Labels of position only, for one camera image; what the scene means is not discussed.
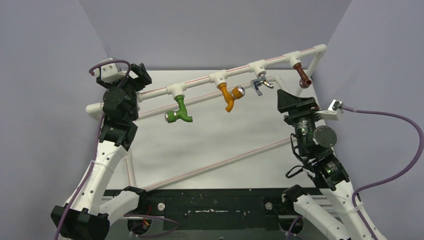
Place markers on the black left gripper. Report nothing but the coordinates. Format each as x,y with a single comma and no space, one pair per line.
144,79

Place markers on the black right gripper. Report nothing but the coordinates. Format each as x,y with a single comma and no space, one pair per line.
296,110

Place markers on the white pvc pipe frame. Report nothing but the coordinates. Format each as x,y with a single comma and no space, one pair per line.
245,148

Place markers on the chrome metal faucet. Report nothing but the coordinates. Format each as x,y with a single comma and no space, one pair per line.
261,80

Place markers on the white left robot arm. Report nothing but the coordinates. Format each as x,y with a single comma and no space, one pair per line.
82,217

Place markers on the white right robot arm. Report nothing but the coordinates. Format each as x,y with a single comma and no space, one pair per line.
314,149

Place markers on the brown plastic faucet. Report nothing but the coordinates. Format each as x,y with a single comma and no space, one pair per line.
304,81

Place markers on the green plastic faucet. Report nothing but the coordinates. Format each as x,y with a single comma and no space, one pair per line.
172,116

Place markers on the orange plastic faucet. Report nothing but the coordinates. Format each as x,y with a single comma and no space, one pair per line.
230,97

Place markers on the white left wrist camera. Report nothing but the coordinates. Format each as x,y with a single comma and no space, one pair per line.
109,70

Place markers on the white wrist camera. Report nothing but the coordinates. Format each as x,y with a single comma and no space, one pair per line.
333,112
109,70

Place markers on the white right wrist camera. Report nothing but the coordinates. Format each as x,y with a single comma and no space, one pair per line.
333,112

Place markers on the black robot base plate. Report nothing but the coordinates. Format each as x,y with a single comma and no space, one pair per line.
220,209

